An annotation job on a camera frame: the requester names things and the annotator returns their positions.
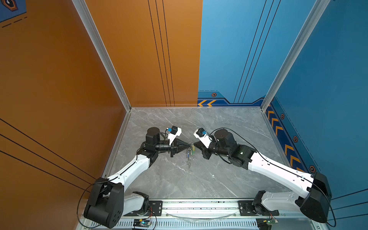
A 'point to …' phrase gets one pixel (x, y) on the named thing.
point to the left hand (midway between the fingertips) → (189, 146)
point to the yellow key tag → (193, 150)
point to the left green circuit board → (141, 223)
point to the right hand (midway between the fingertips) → (194, 143)
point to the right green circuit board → (265, 224)
